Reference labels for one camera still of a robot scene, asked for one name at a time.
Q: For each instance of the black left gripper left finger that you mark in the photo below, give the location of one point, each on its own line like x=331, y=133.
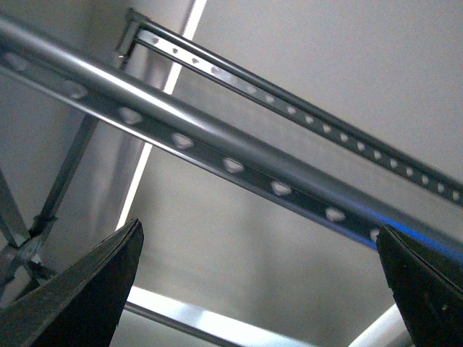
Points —
x=81, y=306

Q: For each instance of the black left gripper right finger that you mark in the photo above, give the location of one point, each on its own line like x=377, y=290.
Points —
x=426, y=282

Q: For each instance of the grey perforated near rack rail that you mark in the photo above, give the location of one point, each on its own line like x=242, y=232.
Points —
x=155, y=117

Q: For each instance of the grey perforated rack rail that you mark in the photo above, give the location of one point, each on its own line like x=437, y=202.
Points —
x=155, y=117
x=140, y=30

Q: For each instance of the grey perforated far rack rail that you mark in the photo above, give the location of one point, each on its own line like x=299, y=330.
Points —
x=140, y=30

